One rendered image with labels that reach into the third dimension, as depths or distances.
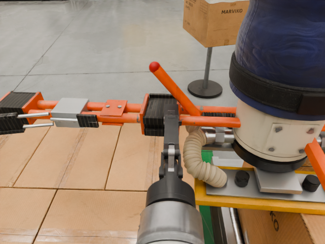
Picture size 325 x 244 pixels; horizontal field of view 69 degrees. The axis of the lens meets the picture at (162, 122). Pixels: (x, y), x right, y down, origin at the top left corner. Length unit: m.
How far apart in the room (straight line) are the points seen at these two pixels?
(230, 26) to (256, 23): 1.85
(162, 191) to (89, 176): 0.81
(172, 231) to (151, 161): 0.86
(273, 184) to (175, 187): 0.25
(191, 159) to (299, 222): 0.26
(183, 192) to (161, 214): 0.05
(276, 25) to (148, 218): 0.32
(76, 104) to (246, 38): 0.39
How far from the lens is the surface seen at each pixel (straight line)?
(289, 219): 0.63
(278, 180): 0.55
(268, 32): 0.40
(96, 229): 0.99
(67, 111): 0.58
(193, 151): 0.51
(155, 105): 0.54
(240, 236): 0.98
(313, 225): 0.58
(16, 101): 0.66
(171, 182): 0.36
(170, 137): 0.38
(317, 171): 0.49
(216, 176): 0.51
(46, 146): 1.36
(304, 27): 0.39
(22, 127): 0.63
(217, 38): 2.24
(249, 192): 0.55
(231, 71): 0.47
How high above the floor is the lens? 1.39
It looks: 38 degrees down
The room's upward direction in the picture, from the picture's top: straight up
